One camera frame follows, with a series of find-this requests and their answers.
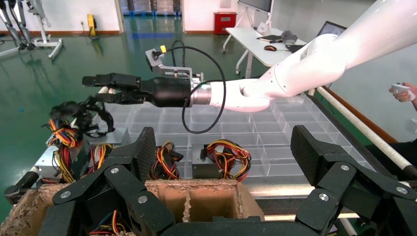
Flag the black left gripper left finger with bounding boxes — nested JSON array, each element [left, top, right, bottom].
[[51, 126, 176, 236]]

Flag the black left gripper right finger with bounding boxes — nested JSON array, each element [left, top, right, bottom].
[[290, 124, 417, 236]]

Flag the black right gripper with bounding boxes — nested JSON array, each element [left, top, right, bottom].
[[82, 73, 193, 109]]

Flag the grey power supply black cables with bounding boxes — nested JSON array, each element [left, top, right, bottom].
[[49, 97, 132, 147]]

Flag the white handheld controller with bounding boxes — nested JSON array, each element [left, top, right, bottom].
[[390, 84, 417, 101]]

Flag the person's hand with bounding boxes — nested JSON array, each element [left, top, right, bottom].
[[388, 82, 417, 104]]

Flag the clear plastic divider tray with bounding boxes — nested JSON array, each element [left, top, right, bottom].
[[94, 94, 391, 185]]

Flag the black corrugated conduit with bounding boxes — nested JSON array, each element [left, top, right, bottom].
[[171, 39, 187, 69]]

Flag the yellow floor device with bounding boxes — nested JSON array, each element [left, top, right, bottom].
[[87, 13, 98, 37]]

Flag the brown cardboard divider box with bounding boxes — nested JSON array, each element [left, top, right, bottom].
[[0, 178, 265, 236]]

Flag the black pipe joint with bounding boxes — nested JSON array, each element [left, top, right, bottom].
[[401, 164, 417, 182], [4, 170, 40, 205]]

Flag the grey cap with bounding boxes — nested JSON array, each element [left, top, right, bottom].
[[280, 29, 298, 45]]

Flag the white office table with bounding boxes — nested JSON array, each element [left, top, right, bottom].
[[223, 27, 327, 77]]

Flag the black notebook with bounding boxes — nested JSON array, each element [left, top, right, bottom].
[[256, 34, 283, 44]]

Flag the red cabinet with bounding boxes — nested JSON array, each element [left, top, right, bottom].
[[213, 11, 238, 36]]

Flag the black laptop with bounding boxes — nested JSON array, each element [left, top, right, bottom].
[[315, 20, 348, 38]]

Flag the monitor on wheeled stand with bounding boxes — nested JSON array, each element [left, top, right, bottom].
[[237, 0, 274, 33]]

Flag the grey power supply colourful cables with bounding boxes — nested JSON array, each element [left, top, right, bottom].
[[89, 210, 127, 236], [149, 140, 184, 181], [33, 117, 93, 185], [70, 143, 115, 180], [191, 139, 252, 183]]

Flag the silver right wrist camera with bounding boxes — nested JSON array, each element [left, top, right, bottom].
[[145, 48, 205, 84]]

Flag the black camera cable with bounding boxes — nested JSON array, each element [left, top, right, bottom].
[[159, 45, 228, 135]]

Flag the white metal stand frame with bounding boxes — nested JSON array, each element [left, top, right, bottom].
[[0, 0, 65, 60]]

